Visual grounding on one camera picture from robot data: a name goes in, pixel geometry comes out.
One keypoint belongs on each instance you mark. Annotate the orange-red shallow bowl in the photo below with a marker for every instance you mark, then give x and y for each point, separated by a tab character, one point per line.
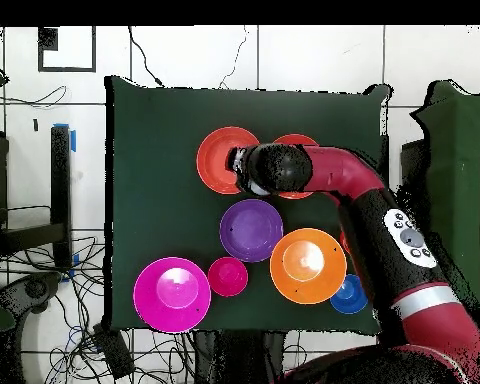
296	139
214	160

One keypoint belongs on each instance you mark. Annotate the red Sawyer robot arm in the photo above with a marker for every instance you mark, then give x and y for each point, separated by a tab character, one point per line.
344	172

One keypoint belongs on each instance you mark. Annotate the purple bowl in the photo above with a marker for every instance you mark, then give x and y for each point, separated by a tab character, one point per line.
251	230

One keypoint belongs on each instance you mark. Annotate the small crimson bowl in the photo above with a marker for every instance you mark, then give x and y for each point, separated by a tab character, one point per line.
228	276

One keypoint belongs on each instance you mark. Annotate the large orange bowl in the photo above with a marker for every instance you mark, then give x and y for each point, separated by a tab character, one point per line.
292	284

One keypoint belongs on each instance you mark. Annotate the orange cup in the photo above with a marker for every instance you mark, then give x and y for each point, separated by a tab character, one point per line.
343	242

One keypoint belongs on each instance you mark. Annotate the dark green table cloth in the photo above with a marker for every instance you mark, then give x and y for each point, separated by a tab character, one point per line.
164	120

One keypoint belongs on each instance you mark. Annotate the large pink bowl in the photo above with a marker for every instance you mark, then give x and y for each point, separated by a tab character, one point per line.
160	304

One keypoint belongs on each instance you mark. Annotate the small dark blue bowl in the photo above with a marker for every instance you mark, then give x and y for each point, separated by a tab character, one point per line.
346	300

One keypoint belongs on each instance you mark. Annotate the blue tape strip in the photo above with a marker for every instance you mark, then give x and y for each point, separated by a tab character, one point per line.
73	140

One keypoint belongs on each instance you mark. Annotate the black power brick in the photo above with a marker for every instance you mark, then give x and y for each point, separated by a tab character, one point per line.
114	352

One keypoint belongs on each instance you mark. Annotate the black office chair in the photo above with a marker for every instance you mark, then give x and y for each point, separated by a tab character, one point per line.
36	288

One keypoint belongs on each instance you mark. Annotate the black square tape outline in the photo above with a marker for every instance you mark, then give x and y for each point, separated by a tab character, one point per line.
40	56

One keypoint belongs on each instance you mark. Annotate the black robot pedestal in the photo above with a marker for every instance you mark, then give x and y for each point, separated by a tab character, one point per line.
240	356

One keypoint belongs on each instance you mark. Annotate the black metal frame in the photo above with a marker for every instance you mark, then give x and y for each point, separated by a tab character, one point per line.
414	168
60	180

